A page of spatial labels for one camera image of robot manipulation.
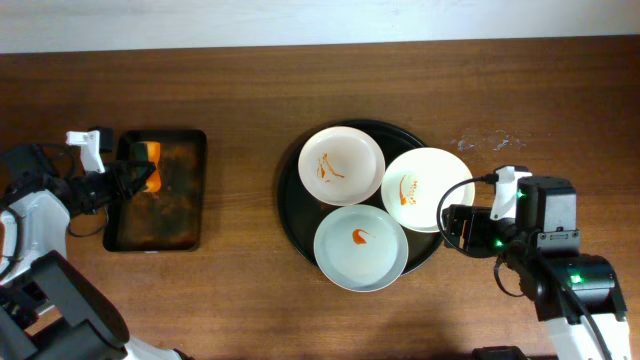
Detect cream plate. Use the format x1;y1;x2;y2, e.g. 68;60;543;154
297;126;386;206
381;147;472;233

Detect black rectangular tray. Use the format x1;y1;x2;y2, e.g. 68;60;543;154
103;129;207;253

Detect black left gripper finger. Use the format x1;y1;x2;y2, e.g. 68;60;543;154
118;160;156;184
119;182;147;201

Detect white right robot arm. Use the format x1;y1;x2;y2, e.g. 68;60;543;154
436;176;631;359

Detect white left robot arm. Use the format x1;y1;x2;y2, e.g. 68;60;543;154
1;144;186;359

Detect black right camera cable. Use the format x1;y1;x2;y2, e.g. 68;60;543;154
436;173;500;251

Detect orange green sponge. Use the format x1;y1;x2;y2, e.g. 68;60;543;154
131;141;163;194

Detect pale grey plate bottom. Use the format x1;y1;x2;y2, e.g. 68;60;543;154
313;205;409;292

